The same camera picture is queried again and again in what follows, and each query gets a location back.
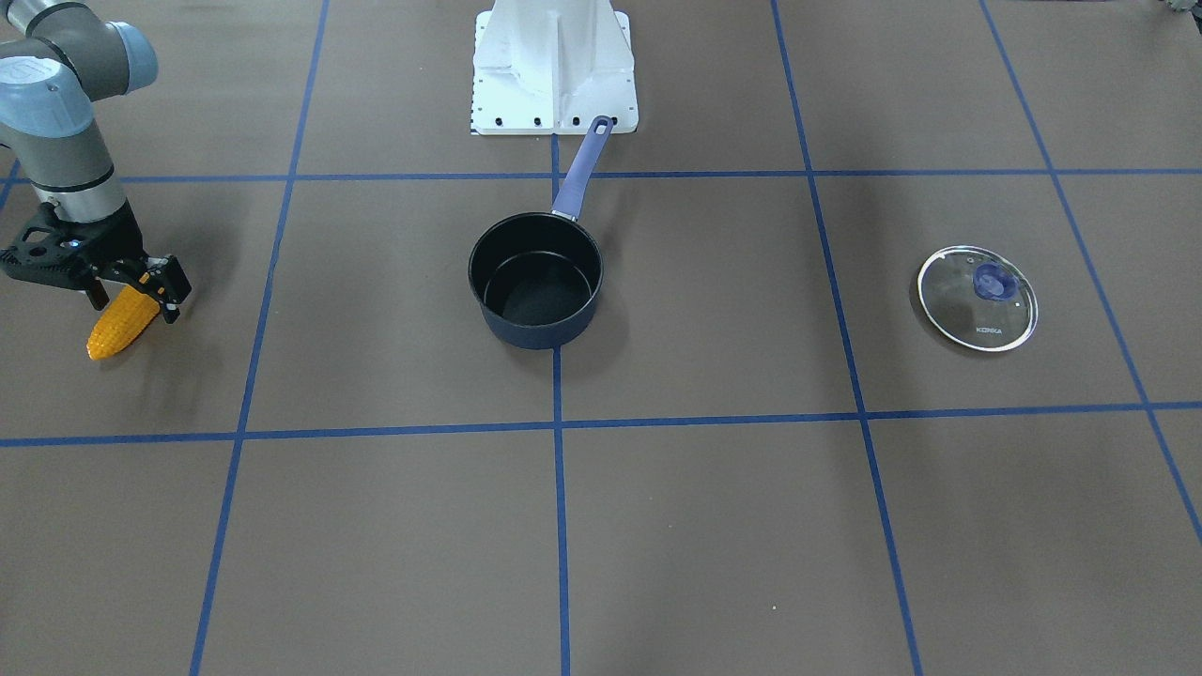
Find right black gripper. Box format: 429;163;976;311
47;204;194;325

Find yellow toy corn cob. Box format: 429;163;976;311
85;286;162;362

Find glass pot lid blue knob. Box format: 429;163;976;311
915;244;1039;352

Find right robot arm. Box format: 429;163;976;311
1;1;192;324

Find dark blue saucepan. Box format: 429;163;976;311
468;115;615;350

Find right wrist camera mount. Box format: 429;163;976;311
1;202;96;291

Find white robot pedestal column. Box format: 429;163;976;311
470;1;639;136

